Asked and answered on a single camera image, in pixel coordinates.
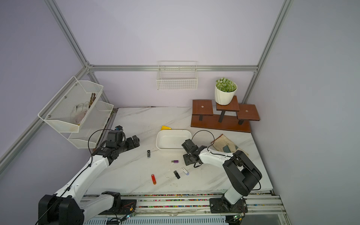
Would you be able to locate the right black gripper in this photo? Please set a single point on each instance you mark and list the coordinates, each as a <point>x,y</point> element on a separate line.
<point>187,160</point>

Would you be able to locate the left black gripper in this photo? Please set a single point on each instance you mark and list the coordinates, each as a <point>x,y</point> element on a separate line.
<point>131,145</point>

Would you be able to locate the white blue usb drive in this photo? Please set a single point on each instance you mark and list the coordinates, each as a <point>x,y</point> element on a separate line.
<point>185,171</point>

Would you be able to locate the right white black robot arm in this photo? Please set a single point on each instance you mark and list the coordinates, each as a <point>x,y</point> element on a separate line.
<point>243,175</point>

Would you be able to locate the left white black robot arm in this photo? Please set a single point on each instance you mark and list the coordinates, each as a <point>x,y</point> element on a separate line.
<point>67,206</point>

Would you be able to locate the white storage box tray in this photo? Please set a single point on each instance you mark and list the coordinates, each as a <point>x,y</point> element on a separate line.
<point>172,139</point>

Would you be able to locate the yellow object behind tray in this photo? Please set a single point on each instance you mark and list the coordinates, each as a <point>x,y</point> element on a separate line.
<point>165,127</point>

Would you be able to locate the clear bag in shelf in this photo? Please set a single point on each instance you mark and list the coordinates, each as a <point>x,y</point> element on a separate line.
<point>78,113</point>

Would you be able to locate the white mesh two-tier shelf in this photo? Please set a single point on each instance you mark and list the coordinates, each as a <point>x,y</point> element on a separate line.
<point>56,113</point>

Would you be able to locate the brown wooden stepped stand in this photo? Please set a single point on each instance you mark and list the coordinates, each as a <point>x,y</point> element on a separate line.
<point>234,117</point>

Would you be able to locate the white pot green plant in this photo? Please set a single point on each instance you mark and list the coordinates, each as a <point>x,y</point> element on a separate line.
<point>224,91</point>

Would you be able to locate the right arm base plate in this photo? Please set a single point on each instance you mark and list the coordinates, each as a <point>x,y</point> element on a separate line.
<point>221,205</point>

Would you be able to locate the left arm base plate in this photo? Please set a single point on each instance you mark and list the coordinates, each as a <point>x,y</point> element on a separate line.
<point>126,207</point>

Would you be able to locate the white wire wall basket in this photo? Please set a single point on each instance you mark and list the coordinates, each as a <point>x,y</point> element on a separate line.
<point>177,75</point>

